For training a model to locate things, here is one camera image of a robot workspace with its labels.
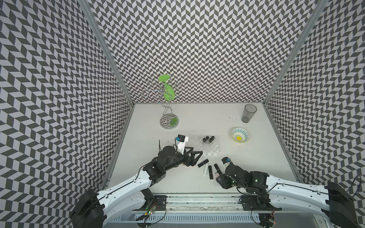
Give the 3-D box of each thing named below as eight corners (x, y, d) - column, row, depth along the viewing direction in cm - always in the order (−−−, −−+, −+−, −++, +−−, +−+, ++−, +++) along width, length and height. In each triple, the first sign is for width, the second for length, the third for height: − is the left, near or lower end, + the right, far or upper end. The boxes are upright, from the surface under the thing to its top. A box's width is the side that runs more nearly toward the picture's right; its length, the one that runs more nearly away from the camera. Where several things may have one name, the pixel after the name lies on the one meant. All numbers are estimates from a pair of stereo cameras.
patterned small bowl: (232, 143, 97) (234, 139, 93) (229, 131, 104) (231, 127, 100) (248, 143, 97) (250, 139, 93) (244, 131, 104) (246, 127, 99)
